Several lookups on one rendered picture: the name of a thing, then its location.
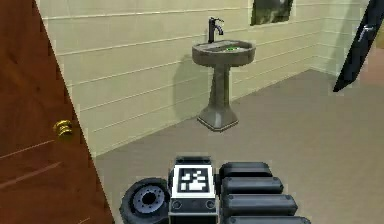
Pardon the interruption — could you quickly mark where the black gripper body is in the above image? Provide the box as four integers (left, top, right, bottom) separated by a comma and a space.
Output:
119, 177, 171, 224

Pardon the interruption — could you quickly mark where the brass round door knob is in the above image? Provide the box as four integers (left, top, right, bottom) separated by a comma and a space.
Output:
52, 119, 74, 138

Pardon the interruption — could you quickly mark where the brown wooden room door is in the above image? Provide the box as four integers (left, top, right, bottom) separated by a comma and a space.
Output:
0, 0, 116, 224

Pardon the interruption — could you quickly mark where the black sink faucet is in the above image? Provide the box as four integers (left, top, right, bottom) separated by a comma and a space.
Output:
207, 16, 225, 44

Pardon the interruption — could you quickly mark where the grey pedestal sink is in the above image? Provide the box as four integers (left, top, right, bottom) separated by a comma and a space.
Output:
191, 39, 257, 133

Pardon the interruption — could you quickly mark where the dark framed wall picture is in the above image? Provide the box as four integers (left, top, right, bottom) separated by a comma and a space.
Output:
249, 0, 296, 27

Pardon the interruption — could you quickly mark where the silver door lever handle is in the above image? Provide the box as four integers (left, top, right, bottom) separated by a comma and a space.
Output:
357, 24, 376, 43

